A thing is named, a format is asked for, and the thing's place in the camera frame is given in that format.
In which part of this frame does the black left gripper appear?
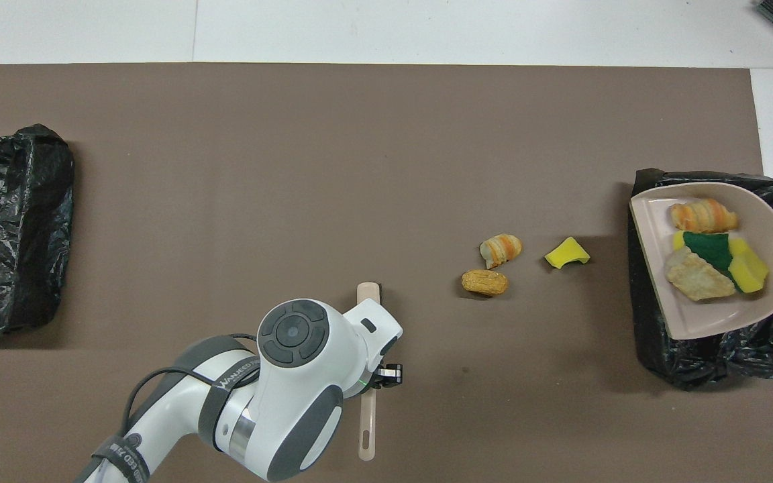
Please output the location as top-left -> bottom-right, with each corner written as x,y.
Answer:
366,364 -> 404,392

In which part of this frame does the beige brush with black bristles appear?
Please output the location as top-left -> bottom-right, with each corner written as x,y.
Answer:
356,282 -> 382,461

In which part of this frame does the round golden bread bun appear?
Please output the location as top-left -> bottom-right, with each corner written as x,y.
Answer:
462,270 -> 509,298

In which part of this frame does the orange striped croissant piece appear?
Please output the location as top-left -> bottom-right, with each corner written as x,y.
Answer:
670,199 -> 739,233
480,234 -> 523,270

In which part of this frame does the yellow sponge wedge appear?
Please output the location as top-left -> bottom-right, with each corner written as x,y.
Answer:
545,237 -> 590,270

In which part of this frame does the beige plastic dustpan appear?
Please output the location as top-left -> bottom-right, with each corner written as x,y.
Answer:
629,182 -> 773,341

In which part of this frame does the pale bread chunk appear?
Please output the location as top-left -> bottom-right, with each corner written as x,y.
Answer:
665,247 -> 737,301

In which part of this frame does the green-topped yellow sponge piece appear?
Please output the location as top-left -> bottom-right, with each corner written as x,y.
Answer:
672,231 -> 743,294

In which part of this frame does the notched yellow sponge piece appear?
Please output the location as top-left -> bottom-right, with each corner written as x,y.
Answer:
727,238 -> 770,294

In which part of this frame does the black bag-lined bin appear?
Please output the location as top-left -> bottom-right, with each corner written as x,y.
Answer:
628,168 -> 773,391
0,124 -> 76,336

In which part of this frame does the brown table mat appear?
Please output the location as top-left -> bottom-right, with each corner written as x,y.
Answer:
0,64 -> 773,483

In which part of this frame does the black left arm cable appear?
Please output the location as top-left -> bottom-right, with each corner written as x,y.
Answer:
121,333 -> 260,437

